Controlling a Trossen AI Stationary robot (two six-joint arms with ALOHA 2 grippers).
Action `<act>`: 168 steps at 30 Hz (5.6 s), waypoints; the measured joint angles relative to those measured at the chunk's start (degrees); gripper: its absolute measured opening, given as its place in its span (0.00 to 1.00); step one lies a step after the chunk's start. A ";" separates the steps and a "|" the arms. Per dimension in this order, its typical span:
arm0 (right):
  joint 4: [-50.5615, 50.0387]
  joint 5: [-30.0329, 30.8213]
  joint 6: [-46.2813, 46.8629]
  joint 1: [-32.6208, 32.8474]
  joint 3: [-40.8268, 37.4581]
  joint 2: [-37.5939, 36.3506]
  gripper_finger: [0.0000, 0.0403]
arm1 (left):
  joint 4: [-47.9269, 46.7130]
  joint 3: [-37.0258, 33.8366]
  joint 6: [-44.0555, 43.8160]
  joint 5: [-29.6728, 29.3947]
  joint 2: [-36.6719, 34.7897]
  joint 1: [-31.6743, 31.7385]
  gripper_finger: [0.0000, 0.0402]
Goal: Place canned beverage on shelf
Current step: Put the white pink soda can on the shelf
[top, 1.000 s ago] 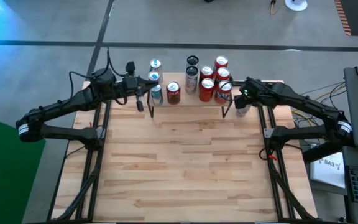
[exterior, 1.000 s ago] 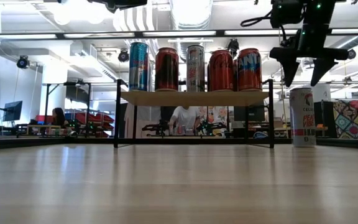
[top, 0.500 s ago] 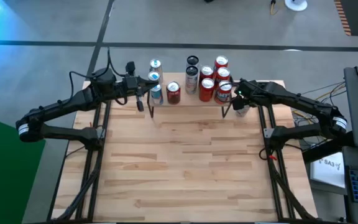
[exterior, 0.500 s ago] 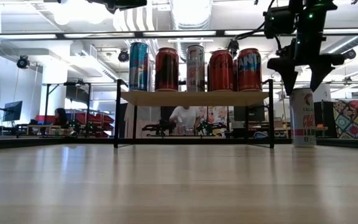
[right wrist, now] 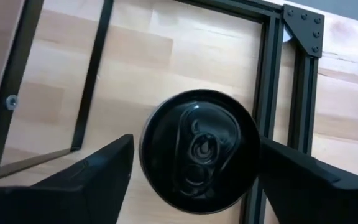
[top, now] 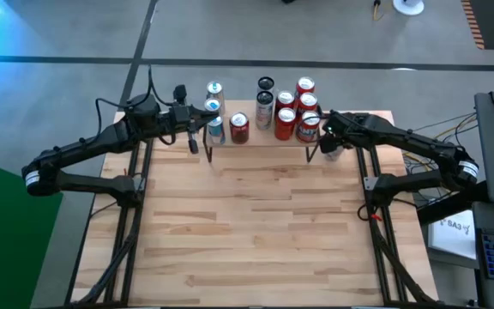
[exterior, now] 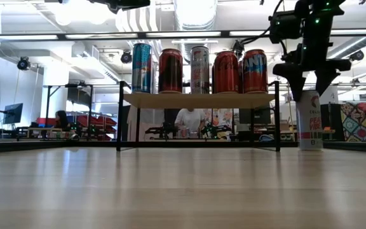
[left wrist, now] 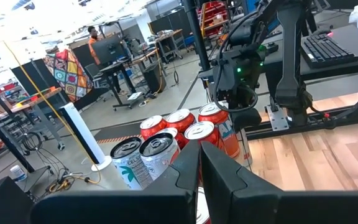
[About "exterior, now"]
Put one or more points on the slim Fanta can black lid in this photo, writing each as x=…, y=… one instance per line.
x=199, y=70

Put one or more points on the wooden bench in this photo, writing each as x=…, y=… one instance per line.
x=40, y=128

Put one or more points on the black background robot arm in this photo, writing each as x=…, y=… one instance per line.
x=216, y=130

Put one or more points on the black overhead beam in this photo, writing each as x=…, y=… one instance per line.
x=183, y=33

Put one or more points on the white pillar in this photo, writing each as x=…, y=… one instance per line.
x=330, y=95

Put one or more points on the black ceiling spotlight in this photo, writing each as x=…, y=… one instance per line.
x=23, y=63
x=126, y=57
x=356, y=55
x=238, y=47

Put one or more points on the white cloth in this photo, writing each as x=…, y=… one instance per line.
x=148, y=121

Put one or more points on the red-orange soda can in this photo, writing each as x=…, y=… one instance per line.
x=227, y=73

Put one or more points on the red Fanta strawberry can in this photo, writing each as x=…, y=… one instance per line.
x=240, y=79
x=255, y=73

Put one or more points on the red Coca-Cola can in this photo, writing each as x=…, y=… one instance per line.
x=170, y=71

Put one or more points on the red storage rack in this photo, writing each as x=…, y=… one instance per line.
x=106, y=121

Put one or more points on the wooden shelf black metal legs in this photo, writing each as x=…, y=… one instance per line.
x=199, y=100

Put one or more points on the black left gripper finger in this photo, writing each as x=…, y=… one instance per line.
x=135, y=3

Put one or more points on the floral patterned cloth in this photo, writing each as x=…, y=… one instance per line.
x=221, y=117

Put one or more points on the red blue box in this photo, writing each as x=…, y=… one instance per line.
x=44, y=121

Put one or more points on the black frame stand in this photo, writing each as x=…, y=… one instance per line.
x=47, y=101

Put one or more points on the colourful patterned panel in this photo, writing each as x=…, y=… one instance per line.
x=364, y=122

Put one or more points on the person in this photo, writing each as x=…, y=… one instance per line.
x=191, y=119
x=62, y=122

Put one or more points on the white Celsius slim can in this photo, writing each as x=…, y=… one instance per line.
x=310, y=127

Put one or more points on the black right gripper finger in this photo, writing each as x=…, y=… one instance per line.
x=324, y=79
x=297, y=84

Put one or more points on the black aluminium extrusion frame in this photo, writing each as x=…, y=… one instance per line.
x=43, y=145

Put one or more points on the black computer monitor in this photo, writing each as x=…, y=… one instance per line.
x=13, y=114

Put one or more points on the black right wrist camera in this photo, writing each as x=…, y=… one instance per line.
x=284, y=27

